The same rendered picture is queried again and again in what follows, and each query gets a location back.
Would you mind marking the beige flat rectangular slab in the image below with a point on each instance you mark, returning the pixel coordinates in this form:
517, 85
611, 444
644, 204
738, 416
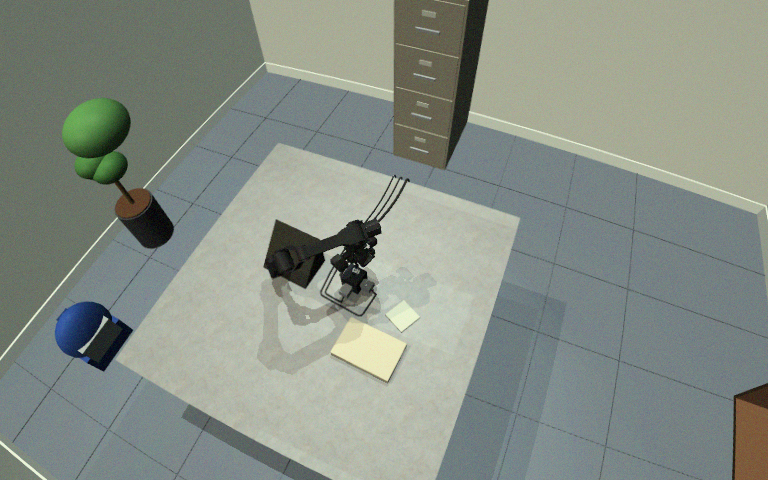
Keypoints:
369, 349

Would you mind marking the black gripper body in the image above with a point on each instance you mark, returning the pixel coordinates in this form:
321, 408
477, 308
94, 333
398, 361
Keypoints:
340, 263

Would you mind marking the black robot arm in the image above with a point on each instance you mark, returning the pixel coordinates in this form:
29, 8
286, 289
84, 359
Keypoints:
355, 233

